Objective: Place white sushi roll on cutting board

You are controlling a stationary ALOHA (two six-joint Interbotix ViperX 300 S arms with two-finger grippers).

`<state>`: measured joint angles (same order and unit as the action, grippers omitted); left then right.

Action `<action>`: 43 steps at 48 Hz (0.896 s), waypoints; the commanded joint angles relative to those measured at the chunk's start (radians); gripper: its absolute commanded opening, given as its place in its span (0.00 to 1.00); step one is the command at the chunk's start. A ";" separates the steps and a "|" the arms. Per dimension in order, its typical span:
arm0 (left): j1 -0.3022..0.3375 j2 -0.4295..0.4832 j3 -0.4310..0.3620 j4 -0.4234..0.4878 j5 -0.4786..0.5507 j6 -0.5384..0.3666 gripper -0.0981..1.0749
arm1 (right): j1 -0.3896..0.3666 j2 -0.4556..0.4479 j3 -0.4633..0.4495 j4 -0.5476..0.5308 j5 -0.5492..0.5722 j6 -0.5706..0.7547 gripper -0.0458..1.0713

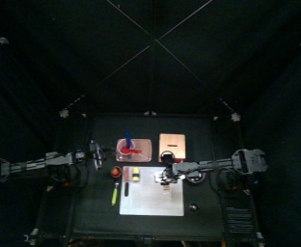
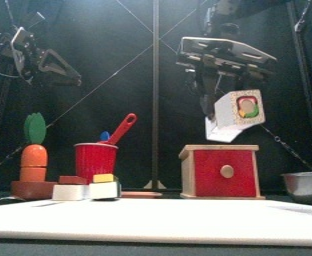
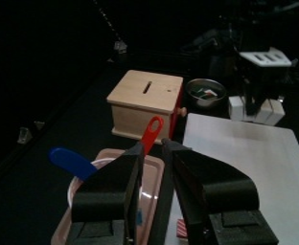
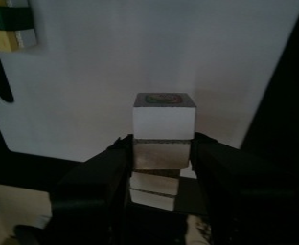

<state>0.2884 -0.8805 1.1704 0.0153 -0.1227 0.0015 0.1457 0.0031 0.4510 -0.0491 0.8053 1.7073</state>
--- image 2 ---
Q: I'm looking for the yellow topped nigiri sushi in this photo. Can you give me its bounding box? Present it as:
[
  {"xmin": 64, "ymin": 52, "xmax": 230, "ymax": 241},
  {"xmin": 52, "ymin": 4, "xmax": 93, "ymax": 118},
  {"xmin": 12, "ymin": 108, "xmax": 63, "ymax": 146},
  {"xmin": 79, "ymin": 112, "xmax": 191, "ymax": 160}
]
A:
[{"xmin": 88, "ymin": 173, "xmax": 122, "ymax": 201}]

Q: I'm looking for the white cutting board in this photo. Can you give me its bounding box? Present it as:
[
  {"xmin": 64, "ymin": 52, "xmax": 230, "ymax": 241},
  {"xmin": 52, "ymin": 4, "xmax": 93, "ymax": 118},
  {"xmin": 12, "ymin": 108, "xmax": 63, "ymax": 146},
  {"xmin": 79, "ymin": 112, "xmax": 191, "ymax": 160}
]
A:
[{"xmin": 0, "ymin": 198, "xmax": 312, "ymax": 248}]

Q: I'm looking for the red toy spoon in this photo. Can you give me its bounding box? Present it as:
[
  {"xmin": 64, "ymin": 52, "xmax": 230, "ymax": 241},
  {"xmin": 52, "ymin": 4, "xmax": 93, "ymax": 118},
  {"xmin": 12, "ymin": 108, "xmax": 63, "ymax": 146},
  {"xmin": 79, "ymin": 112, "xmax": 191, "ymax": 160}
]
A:
[{"xmin": 102, "ymin": 112, "xmax": 139, "ymax": 146}]

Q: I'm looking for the blue toy utensil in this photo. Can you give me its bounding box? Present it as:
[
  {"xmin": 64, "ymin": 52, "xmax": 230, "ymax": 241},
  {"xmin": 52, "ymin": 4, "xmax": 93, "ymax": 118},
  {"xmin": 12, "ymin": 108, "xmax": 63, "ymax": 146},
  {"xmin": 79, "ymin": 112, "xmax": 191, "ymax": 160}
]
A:
[{"xmin": 99, "ymin": 130, "xmax": 112, "ymax": 142}]

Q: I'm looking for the wooden box with red drawer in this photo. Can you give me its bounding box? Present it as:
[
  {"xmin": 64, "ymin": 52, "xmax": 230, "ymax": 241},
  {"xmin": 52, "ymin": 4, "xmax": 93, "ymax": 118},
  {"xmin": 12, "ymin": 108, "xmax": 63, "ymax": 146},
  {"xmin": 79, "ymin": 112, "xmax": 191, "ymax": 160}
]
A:
[{"xmin": 178, "ymin": 144, "xmax": 267, "ymax": 201}]

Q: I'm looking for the red ribbed cup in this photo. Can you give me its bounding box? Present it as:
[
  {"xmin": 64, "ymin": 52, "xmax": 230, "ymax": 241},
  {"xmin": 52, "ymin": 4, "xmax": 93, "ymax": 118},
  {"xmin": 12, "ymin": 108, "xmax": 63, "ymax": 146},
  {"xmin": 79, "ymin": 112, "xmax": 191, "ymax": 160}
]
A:
[{"xmin": 73, "ymin": 142, "xmax": 120, "ymax": 185}]

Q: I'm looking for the orange toy carrot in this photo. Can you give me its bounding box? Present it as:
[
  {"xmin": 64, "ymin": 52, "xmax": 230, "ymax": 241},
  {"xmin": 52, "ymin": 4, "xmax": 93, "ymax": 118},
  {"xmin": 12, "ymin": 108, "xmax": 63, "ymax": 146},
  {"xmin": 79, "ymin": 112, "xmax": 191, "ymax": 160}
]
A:
[{"xmin": 19, "ymin": 112, "xmax": 49, "ymax": 183}]

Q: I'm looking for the brown wooden carrot base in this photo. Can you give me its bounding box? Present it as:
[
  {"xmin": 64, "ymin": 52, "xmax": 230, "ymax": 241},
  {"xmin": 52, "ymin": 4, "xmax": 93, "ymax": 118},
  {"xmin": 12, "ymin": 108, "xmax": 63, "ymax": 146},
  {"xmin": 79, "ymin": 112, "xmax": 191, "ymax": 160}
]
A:
[{"xmin": 9, "ymin": 180, "xmax": 59, "ymax": 201}]

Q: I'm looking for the small steel bowl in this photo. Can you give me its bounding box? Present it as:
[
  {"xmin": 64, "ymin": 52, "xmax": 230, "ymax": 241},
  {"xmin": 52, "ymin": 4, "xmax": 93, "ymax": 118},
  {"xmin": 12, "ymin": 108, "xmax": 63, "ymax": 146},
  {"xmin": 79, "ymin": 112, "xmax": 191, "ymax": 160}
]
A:
[{"xmin": 282, "ymin": 171, "xmax": 312, "ymax": 207}]

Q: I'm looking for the pink wooden tray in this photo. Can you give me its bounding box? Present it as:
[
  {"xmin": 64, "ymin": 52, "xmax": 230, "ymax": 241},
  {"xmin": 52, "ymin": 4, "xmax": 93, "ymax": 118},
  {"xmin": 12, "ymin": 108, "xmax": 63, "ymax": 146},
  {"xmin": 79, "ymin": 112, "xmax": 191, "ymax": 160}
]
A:
[{"xmin": 119, "ymin": 190, "xmax": 164, "ymax": 199}]

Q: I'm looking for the vertical metal frame pole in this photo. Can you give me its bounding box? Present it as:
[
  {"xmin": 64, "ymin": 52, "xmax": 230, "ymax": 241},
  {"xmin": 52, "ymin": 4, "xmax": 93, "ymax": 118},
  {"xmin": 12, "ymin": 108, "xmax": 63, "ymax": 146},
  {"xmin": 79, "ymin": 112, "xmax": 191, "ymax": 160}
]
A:
[{"xmin": 144, "ymin": 0, "xmax": 167, "ymax": 191}]

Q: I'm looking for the black metal frame post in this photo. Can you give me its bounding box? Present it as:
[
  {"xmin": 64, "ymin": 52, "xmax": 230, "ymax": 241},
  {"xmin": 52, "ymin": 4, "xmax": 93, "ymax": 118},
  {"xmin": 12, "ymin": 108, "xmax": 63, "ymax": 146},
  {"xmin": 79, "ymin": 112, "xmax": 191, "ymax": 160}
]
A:
[{"xmin": 286, "ymin": 0, "xmax": 312, "ymax": 164}]

